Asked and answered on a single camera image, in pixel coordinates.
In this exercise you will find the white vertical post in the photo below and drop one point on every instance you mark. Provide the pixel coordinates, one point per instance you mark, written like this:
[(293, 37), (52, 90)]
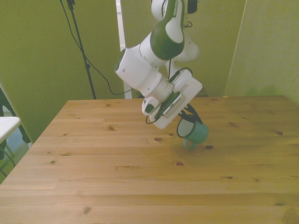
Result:
[(122, 35)]

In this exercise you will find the black hanging device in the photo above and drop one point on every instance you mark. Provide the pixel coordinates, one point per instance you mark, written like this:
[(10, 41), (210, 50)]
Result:
[(193, 5)]

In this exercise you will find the black stand legs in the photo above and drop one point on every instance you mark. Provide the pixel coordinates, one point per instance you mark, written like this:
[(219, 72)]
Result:
[(22, 133)]

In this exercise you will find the white side table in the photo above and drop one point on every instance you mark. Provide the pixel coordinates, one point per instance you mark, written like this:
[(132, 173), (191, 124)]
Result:
[(8, 126)]

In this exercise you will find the blue enamel mug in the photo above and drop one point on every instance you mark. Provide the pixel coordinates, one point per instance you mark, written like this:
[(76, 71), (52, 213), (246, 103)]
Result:
[(199, 134)]

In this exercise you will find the black tripod stand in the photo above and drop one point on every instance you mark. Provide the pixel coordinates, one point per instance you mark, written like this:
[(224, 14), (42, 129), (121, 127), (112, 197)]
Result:
[(80, 46)]

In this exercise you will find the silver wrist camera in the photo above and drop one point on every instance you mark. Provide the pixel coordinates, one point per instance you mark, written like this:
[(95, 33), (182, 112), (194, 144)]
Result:
[(172, 105)]

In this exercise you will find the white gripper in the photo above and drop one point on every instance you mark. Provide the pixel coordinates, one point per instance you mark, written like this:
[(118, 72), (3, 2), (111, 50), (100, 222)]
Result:
[(189, 86)]

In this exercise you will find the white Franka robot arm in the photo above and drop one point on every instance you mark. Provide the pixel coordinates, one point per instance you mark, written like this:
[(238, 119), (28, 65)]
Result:
[(140, 67)]

